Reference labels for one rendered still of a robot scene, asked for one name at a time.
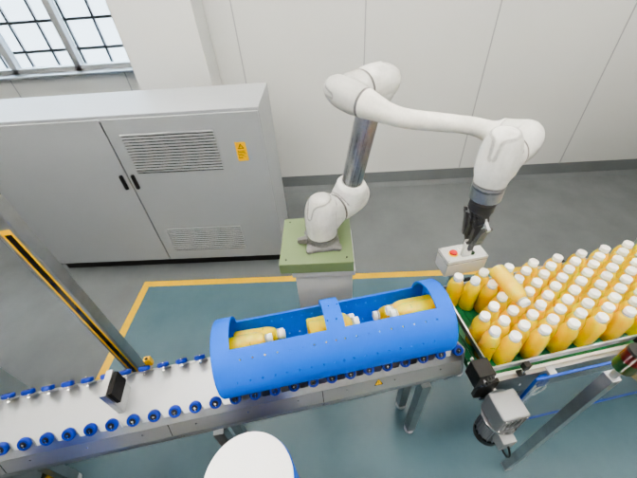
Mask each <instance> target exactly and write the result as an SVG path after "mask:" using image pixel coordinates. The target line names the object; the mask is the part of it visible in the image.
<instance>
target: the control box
mask: <svg viewBox="0 0 637 478"><path fill-rule="evenodd" d="M460 248H461V249H460ZM462 248H463V245H457V246H452V247H446V248H439V249H438V253H437V257H436V261H435V264H436V265H437V267H438V268H439V269H440V271H441V272H442V274H443V275H444V277H447V276H452V275H454V274H455V273H457V272H459V273H467V272H472V271H477V270H480V269H481V268H482V267H484V265H485V262H486V260H487V257H488V254H487V253H486V252H485V251H484V249H483V248H482V247H481V246H475V247H474V248H473V250H474V251H475V254H470V256H465V257H462V255H461V251H462ZM452 249H455V250H457V251H458V254H457V255H452V254H450V253H449V252H450V251H451V250H452Z"/></svg>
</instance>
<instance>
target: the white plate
mask: <svg viewBox="0 0 637 478"><path fill-rule="evenodd" d="M204 478H294V471H293V466H292V462H291V459H290V456H289V454H288V452H287V450H286V448H285V447H284V445H283V444H282V443H281V442H280V441H279V440H278V439H277V438H275V437H274V436H272V435H270V434H268V433H265V432H245V433H242V434H239V435H237V436H235V437H234V438H232V439H230V440H229V441H228V442H227V443H226V444H225V445H224V446H223V447H222V448H221V449H220V450H218V451H217V453H216V454H215V455H214V457H213V458H212V460H211V462H210V464H209V467H208V469H207V471H206V474H205V477H204Z"/></svg>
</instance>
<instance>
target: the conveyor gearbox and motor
mask: <svg viewBox="0 0 637 478"><path fill-rule="evenodd" d="M529 416H530V414H529V412H528V410H527V409H526V407H525V406H524V404H523V402H522V401H521V399H520V398H519V396H518V394H517V392H516V391H515V389H513V388H512V389H507V390H504V389H499V390H498V389H495V390H493V391H491V392H489V394H487V395H486V396H485V400H484V402H483V403H482V406H481V413H480V414H479V416H478V417H477V419H476V421H475V422H474V424H473V432H474V435H475V436H476V438H477V439H478V440H479V441H480V442H481V443H482V444H484V445H485V446H490V447H492V446H495V445H496V447H497V448H498V450H502V452H503V454H504V455H505V457H507V458H510V456H511V451H510V448H511V447H512V446H513V445H514V444H516V443H517V442H518V441H517V439H516V437H515V436H514V435H513V433H514V432H515V431H516V430H517V428H519V426H520V425H521V424H522V423H523V422H524V421H525V420H526V419H528V418H529ZM504 449H508V455H507V454H506V453H505V452H504Z"/></svg>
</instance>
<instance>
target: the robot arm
mask: <svg viewBox="0 0 637 478"><path fill-rule="evenodd" d="M400 83H401V74H400V71H399V69H398V68H397V67H396V66H395V65H393V64H390V63H387V62H384V61H380V62H374V63H370V64H365V65H362V66H361V67H360V68H358V69H356V70H353V71H350V72H347V73H344V74H343V75H341V74H336V75H333V76H330V77H329V78H328V79H327V80H326V81H325V83H324V86H323V92H324V95H325V97H326V99H327V100H328V101H329V103H331V104H332V105H333V106H334V107H335V108H337V109H339V110H340V111H342V112H344V113H346V114H348V115H352V116H355V119H354V124H353V129H352V133H351V138H350V143H349V148H348V153H347V157H346V162H345V167H344V172H343V175H342V176H341V177H339V178H338V180H337V183H336V185H335V187H334V188H333V190H332V192H331V193H325V192H320V193H314V194H313V195H311V196H310V197H309V198H308V200H307V203H306V205H305V211H304V219H305V227H306V230H305V231H304V234H305V236H302V237H299V238H298V244H307V249H306V253H307V254H312V253H316V252H324V251H333V250H336V251H341V250H342V245H341V244H340V243H339V239H338V234H337V231H338V228H339V226H340V225H341V224H342V222H343V221H344V220H346V219H348V218H350V217H351V216H353V215H354V214H356V213H357V212H358V211H360V210H361V209H362V208H364V207H365V205H366V204H367V202H368V200H369V197H370V190H369V187H368V186H367V184H366V182H365V180H364V179H363V178H364V174H365V171H366V167H367V163H368V160H369V156H370V152H371V149H372V146H373V139H374V135H375V131H376V128H377V124H378V122H380V123H383V124H387V125H390V126H394V127H399V128H404V129H411V130H423V131H435V132H448V133H459V134H466V135H470V136H473V137H476V138H479V139H481V140H482V145H481V147H480V150H479V152H478V154H477V157H476V161H475V165H474V177H473V180H472V185H471V188H470V191H469V197H470V199H469V203H468V206H464V220H463V227H462V234H464V242H463V248H462V251H461V255H462V257H465V256H470V254H471V251H472V250H473V248H474V247H475V246H479V245H480V244H481V243H482V241H483V240H484V239H485V237H486V236H487V234H488V233H489V232H490V231H492V230H493V228H489V225H488V223H489V217H490V215H491V214H492V213H493V212H494V211H495V208H496V206H497V204H499V203H500V202H501V200H502V197H503V194H504V192H505V190H506V188H507V185H508V183H509V181H510V180H511V179H512V178H513V177H514V176H515V175H516V173H517V172H518V170H519V168H520V167H521V166H522V164H524V163H526V162H527V161H529V160H530V159H531V158H532V157H533V156H534V155H535V154H536V153H537V152H538V150H539V149H540V147H541V145H542V143H543V141H544V139H545V131H544V128H543V126H542V125H541V124H540V123H539V122H537V121H535V120H532V119H508V118H504V119H501V120H489V119H482V118H477V117H471V116H464V115H456V114H448V113H440V112H431V111H423V110H415V109H409V108H405V107H401V106H398V105H396V104H394V103H392V102H391V99H392V97H393V95H394V94H395V93H396V92H397V90H398V88H399V86H400Z"/></svg>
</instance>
